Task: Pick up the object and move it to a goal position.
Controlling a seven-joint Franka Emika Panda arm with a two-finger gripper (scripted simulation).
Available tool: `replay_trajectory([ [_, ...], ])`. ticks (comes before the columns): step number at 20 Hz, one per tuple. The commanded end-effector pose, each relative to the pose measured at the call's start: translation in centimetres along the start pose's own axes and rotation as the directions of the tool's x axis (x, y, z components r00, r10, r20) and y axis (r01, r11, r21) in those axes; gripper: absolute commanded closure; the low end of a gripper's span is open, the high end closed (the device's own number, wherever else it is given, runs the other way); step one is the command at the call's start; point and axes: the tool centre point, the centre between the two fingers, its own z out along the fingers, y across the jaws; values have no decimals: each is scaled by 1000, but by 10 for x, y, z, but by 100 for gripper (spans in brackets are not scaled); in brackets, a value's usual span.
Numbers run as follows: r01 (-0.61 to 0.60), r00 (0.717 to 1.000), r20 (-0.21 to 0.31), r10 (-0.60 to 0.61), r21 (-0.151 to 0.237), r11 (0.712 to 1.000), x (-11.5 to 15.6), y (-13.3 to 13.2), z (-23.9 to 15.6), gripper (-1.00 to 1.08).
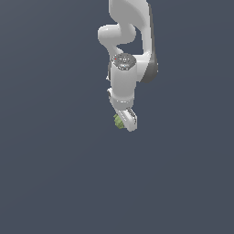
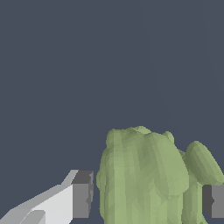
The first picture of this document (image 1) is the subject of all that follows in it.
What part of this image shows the small green ridged object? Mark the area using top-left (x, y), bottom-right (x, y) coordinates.
top-left (112, 113), bottom-right (124, 130)

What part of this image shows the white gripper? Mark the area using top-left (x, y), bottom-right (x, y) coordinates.
top-left (116, 107), bottom-right (138, 133)

